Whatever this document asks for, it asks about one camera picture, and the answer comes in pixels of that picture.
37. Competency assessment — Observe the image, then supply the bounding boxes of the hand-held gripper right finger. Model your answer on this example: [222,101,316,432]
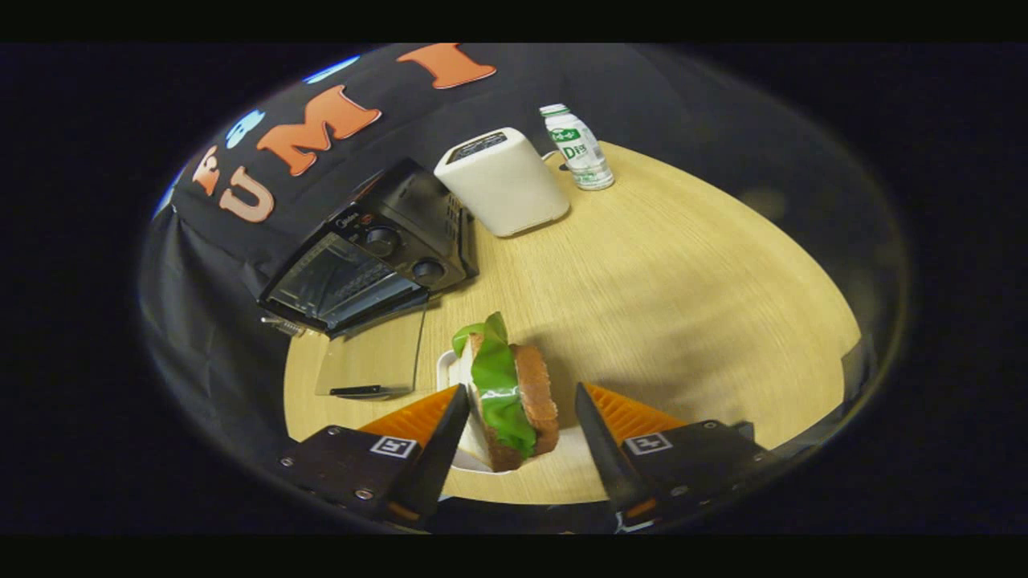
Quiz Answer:
[574,382,778,523]

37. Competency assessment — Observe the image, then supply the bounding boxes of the sandwich with green lettuce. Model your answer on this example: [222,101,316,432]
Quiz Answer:
[451,311,561,472]

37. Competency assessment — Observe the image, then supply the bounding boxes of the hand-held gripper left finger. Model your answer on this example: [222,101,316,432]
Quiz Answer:
[277,384,471,531]

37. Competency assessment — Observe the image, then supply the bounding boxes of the black toaster oven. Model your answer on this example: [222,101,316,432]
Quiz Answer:
[259,158,480,400]

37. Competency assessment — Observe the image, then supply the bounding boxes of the white bottle with green label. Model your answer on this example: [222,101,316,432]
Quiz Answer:
[540,104,615,191]

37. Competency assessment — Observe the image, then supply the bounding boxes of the white plastic tray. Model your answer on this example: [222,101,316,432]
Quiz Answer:
[436,350,599,475]

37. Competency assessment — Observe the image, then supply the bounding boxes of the white pop-up toaster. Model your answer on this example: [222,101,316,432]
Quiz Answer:
[434,127,571,238]

